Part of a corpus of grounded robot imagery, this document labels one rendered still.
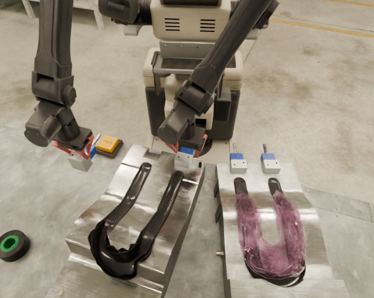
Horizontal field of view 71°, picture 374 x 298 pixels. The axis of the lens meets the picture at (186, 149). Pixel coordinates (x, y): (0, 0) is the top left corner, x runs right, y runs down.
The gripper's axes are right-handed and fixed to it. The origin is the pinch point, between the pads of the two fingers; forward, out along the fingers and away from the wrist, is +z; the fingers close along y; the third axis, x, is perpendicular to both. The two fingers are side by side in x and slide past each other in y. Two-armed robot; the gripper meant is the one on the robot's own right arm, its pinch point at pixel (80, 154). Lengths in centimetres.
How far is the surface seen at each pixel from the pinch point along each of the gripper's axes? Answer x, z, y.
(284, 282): -15, 8, 64
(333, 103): 188, 98, 116
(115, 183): -2.6, 6.6, 11.9
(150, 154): 13.1, 8.7, 16.6
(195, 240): -8.8, 14.8, 39.7
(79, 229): -20.2, 1.1, 12.6
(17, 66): 146, 99, -210
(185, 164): 9.5, 4.3, 30.5
